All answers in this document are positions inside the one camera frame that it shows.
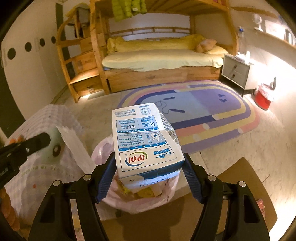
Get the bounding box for white paper sheet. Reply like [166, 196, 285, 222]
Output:
[56, 126, 96, 174]

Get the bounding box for blue white milk carton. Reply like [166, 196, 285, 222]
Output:
[112, 103, 185, 190]

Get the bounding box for pink-lined trash bin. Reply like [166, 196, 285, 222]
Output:
[91, 134, 183, 215]

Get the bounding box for yellow crumpled trash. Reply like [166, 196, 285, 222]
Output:
[117, 182, 156, 198]

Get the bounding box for checkered blue cloth table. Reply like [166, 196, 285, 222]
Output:
[5, 104, 85, 229]

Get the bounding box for brown cardboard sheet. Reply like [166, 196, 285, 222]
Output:
[103, 157, 278, 240]

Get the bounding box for pink smartphone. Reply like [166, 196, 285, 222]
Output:
[256, 198, 265, 214]

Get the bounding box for orange knit gloves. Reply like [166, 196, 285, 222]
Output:
[0, 134, 25, 232]

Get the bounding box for rainbow oval rug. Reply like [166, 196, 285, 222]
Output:
[118, 80, 260, 154]

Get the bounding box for white wardrobe with black dots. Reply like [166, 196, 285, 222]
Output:
[1, 1, 66, 119]

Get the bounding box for wooden stair drawers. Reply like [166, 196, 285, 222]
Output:
[56, 1, 110, 102]

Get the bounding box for grey nightstand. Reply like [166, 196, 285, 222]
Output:
[221, 54, 257, 96]

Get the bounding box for pink plush toy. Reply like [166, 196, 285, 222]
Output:
[195, 39, 217, 53]

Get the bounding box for yellow bedding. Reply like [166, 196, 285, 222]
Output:
[102, 34, 229, 72]

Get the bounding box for wooden bunk bed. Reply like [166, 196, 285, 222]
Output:
[90, 1, 238, 94]

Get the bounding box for green puffer jacket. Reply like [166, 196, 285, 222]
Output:
[111, 0, 147, 22]

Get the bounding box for white desk fan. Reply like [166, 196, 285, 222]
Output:
[251, 13, 263, 32]

